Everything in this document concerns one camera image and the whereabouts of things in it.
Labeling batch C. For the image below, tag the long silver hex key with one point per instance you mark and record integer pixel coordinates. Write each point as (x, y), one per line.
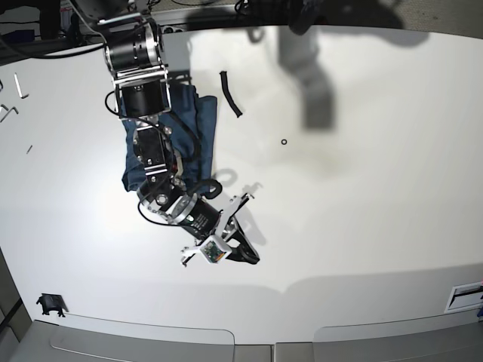
(20, 92)

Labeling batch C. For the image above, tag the blue box in background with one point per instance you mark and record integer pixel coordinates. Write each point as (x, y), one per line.
(20, 36)

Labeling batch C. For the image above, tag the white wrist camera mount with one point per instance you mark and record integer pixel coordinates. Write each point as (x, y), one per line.
(214, 249)

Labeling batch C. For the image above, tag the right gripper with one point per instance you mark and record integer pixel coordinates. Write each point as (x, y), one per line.
(200, 220)

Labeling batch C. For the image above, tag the black plastic clip part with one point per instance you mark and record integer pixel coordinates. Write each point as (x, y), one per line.
(52, 302)

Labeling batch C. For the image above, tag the silver hex key pair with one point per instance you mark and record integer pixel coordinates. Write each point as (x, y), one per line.
(5, 112)

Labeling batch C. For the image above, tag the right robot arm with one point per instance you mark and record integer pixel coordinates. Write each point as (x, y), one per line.
(133, 52)

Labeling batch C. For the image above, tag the right grey chair back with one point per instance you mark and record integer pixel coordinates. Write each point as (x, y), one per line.
(446, 337)

